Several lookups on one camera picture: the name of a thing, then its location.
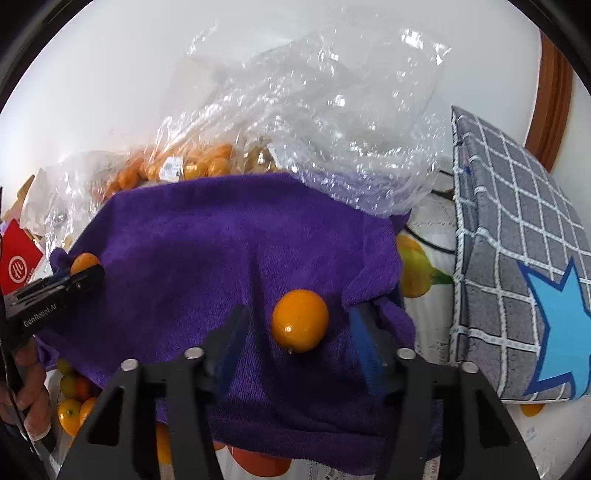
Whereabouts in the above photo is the purple towel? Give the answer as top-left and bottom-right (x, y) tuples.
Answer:
(36, 172), (444, 477)

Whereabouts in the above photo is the cardboard box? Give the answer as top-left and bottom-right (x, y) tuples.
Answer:
(15, 174), (36, 209)

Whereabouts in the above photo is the plastic bag of longans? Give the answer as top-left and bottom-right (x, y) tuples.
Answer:
(235, 137), (283, 176)

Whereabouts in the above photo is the black cable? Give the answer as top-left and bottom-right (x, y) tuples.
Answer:
(406, 170), (457, 254)

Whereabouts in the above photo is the small round orange kumquat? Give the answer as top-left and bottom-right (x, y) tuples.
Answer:
(70, 252), (101, 275)

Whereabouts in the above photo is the plastic bag of oranges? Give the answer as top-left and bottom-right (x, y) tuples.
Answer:
(88, 135), (241, 204)

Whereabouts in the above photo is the grey checked cushion blue star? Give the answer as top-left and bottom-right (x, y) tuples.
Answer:
(450, 105), (591, 404)

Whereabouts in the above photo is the white plastic bag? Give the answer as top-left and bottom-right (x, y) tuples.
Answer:
(21, 151), (100, 243)

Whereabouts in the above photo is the red box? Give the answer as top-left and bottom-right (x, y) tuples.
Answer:
(0, 218), (45, 296)

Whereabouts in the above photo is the person's left hand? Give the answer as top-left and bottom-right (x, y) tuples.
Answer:
(0, 344), (52, 438)

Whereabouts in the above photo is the glossy oval orange kumquat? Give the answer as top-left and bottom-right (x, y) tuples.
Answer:
(271, 289), (330, 354)

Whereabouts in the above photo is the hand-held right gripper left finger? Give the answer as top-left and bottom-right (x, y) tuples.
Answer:
(58, 304), (253, 480)

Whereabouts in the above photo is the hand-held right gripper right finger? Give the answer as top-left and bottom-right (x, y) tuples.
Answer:
(347, 302), (541, 480)

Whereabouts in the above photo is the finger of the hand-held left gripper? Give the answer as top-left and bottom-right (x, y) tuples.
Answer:
(55, 265), (106, 303)

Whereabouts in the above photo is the brown wooden door frame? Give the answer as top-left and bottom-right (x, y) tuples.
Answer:
(524, 32), (576, 171)

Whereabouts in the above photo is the large clear plastic bag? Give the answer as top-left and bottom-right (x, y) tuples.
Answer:
(185, 27), (454, 219)

